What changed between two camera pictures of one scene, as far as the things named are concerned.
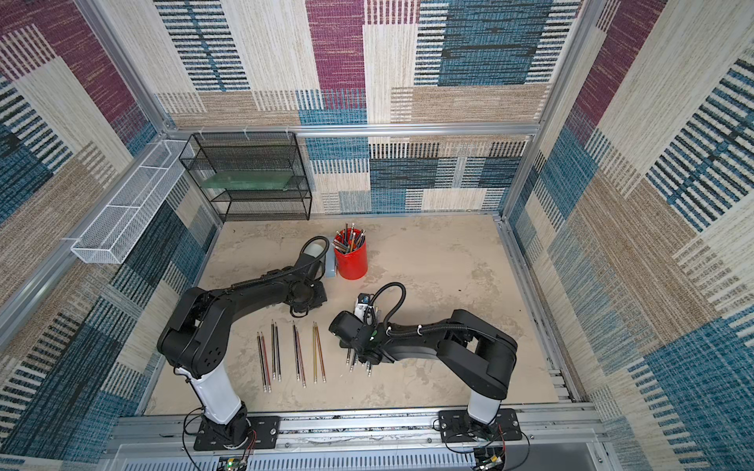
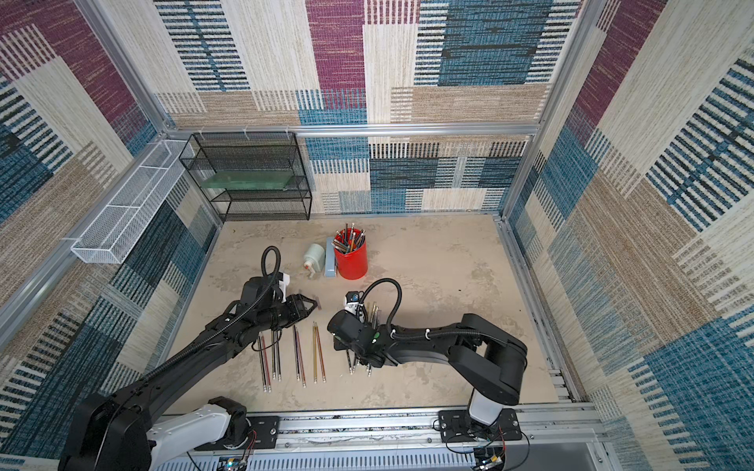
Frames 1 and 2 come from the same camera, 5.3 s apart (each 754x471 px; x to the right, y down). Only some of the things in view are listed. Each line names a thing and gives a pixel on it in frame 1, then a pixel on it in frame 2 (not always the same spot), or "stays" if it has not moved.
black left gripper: (323, 298) to (302, 310)
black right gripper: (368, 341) stays
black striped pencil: (262, 371) stays
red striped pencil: (265, 364) stays
